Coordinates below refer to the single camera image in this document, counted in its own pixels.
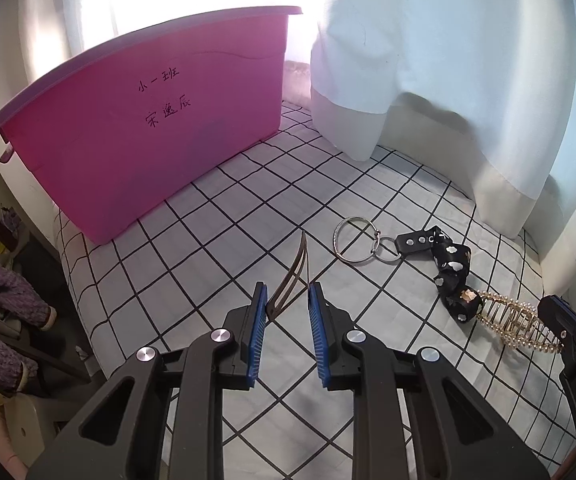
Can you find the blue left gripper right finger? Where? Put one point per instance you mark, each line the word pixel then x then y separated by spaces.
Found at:
pixel 326 341

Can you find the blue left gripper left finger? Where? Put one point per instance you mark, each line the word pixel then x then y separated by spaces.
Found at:
pixel 252 335

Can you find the gold pearl hair claw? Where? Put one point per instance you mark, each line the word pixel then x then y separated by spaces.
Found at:
pixel 516 323

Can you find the brown thin hair clip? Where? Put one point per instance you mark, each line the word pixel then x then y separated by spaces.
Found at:
pixel 300 268

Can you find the pink plastic tub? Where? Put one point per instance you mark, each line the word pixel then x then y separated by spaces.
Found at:
pixel 119 128

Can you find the white curtain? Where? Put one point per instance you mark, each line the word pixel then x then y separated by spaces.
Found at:
pixel 482 90

